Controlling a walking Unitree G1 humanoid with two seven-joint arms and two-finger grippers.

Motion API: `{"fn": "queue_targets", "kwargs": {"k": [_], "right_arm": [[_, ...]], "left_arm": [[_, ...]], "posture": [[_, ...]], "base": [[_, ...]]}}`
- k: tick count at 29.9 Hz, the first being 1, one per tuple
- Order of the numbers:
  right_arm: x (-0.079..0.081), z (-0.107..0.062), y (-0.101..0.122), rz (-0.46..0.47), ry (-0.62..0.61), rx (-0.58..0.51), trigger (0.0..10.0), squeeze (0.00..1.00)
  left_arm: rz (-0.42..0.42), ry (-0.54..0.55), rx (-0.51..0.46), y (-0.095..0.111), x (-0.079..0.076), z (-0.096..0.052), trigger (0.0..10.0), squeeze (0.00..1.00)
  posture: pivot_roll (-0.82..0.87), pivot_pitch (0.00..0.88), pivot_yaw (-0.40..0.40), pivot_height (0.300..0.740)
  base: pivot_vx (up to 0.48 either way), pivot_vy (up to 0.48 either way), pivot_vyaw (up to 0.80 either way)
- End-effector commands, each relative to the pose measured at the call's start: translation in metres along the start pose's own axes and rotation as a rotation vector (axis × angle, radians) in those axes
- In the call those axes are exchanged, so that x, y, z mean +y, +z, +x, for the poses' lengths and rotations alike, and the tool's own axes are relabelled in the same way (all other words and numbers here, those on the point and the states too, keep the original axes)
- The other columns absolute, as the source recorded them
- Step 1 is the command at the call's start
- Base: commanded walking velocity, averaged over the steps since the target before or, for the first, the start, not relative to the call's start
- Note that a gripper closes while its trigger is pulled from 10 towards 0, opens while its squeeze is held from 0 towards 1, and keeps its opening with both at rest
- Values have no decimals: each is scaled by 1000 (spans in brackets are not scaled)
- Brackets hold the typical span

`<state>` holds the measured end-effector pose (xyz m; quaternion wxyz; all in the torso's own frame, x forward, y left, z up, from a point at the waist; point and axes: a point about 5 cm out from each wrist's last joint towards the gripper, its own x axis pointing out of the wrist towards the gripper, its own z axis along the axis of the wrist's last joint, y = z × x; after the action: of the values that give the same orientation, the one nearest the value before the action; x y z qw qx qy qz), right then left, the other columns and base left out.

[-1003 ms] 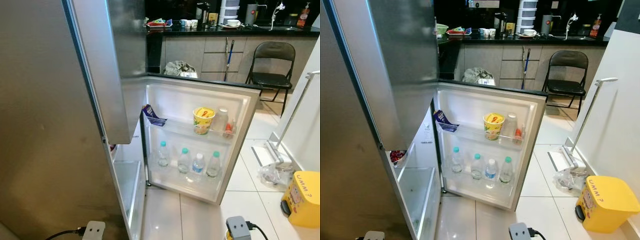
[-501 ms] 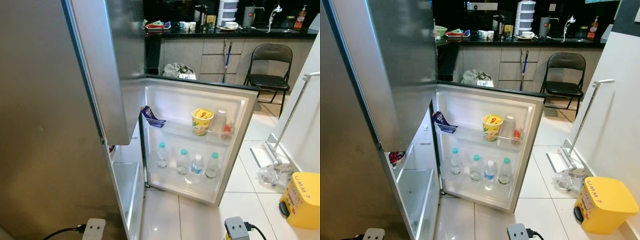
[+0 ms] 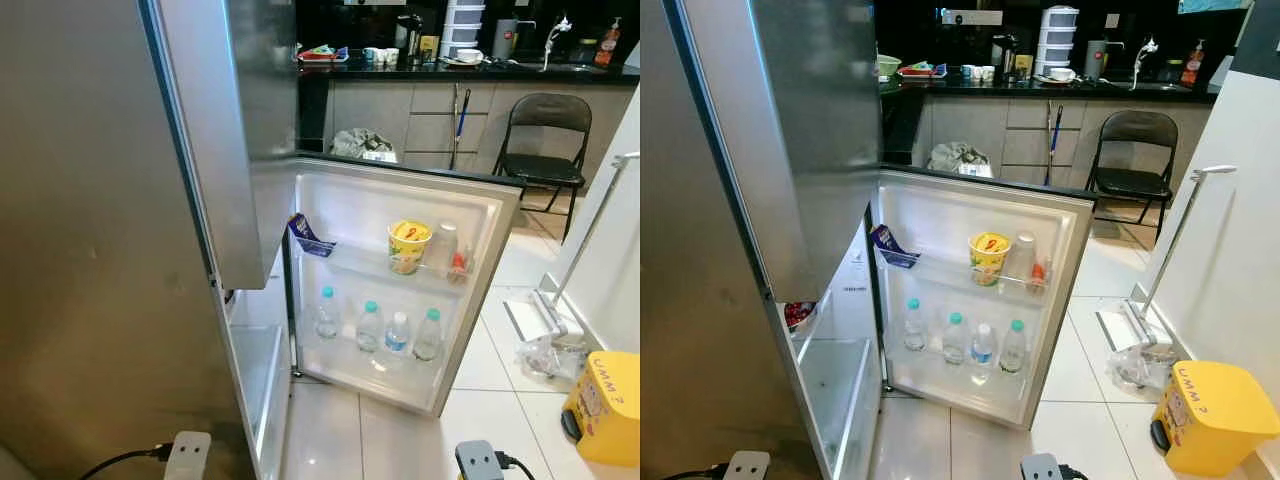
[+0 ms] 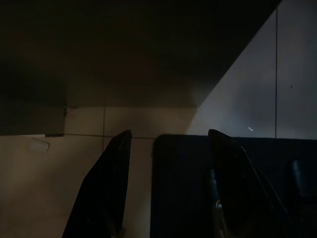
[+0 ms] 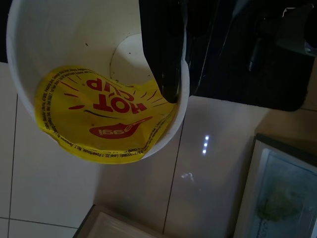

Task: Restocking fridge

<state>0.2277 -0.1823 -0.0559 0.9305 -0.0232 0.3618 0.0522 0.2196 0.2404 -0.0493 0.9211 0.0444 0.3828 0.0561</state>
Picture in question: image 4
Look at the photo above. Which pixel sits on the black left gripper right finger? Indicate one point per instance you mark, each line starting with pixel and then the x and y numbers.
pixel 235 188

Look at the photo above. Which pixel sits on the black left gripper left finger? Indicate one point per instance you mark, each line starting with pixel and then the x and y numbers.
pixel 104 193

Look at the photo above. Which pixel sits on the robot left leg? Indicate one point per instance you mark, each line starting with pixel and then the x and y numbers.
pixel 212 181

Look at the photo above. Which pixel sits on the black floor mat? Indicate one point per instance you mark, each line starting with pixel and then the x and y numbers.
pixel 183 183

